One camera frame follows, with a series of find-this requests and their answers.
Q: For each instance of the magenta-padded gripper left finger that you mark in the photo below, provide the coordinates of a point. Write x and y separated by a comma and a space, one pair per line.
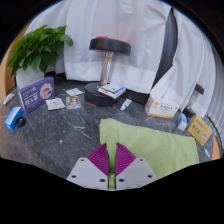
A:
96, 166

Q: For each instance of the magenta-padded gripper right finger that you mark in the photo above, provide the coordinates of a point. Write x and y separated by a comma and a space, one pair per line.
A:
128, 166

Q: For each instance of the light green towel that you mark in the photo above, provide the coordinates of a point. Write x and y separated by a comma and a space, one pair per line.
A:
156, 146

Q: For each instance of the small white tube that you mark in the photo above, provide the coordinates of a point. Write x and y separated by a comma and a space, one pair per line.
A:
126, 104
207, 152

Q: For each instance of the white and orange box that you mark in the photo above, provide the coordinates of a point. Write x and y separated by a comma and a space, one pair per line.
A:
161, 108

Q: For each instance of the small blue white box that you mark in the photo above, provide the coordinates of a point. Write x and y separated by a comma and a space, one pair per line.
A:
182, 121

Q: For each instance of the white and blue flat box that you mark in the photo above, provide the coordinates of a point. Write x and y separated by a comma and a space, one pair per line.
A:
112, 90

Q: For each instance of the yellow cardboard box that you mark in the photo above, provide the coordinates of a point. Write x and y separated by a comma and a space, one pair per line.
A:
199, 130

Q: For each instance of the small black round object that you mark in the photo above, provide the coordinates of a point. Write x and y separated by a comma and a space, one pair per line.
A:
21, 122

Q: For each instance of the purple cardboard box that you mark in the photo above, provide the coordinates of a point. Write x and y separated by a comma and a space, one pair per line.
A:
35, 95

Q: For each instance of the white ointment tube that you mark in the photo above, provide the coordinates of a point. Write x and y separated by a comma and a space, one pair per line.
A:
9, 99

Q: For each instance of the large black dumbbell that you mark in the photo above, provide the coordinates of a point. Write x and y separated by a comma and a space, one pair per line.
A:
110, 46

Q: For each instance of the white curtain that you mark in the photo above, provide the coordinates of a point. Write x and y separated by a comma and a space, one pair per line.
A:
196, 60
83, 20

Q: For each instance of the green potted plant, white pot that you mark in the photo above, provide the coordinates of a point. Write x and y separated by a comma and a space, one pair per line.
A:
36, 50

